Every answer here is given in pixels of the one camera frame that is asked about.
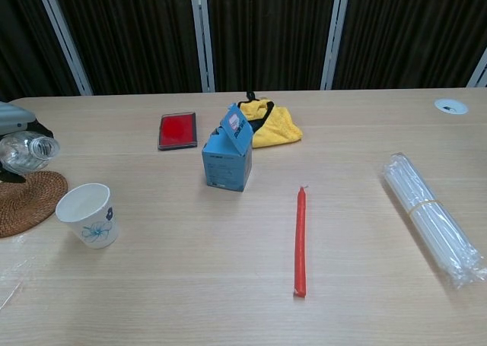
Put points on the left black grey robot hand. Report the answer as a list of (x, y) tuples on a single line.
[(13, 118)]

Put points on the clear plastic water bottle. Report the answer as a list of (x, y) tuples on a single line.
[(26, 152)]

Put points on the white paper cup blue flower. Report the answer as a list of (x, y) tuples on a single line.
[(95, 224)]

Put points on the brown woven rattan coaster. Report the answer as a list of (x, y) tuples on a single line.
[(36, 201)]

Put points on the clear plastic film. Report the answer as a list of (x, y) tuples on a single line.
[(11, 273)]

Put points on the red ink pad case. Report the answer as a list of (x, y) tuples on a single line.
[(177, 130)]

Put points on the blue cardboard box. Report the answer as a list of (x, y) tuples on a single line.
[(226, 167)]

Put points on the red candle stick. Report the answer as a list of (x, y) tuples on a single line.
[(300, 243)]

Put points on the bundle of clear plastic sticks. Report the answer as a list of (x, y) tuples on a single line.
[(426, 205)]

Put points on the silver partition post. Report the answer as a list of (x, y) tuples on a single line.
[(62, 38), (335, 38), (480, 72), (202, 38)]

